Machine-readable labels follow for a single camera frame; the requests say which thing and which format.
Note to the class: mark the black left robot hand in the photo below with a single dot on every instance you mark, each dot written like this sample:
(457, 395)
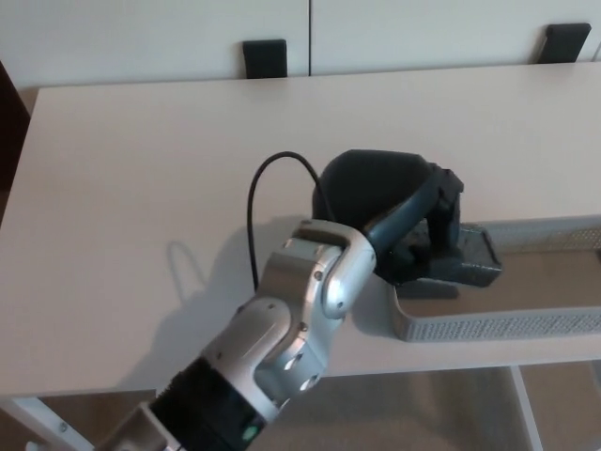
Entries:
(366, 188)

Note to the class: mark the dark felt board eraser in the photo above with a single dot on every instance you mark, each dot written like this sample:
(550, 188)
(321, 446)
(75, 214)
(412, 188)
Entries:
(479, 256)

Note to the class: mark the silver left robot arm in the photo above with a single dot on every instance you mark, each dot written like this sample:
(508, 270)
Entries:
(291, 305)

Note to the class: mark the grey perforated tray container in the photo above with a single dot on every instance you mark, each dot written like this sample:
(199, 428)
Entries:
(516, 324)

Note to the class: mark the white desk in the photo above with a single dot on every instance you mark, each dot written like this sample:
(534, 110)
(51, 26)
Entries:
(141, 164)

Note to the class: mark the white cabinet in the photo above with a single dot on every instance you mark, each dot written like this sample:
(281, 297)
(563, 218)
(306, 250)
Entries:
(141, 37)

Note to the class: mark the dark brown furniture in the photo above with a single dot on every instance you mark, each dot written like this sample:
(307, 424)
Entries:
(11, 141)

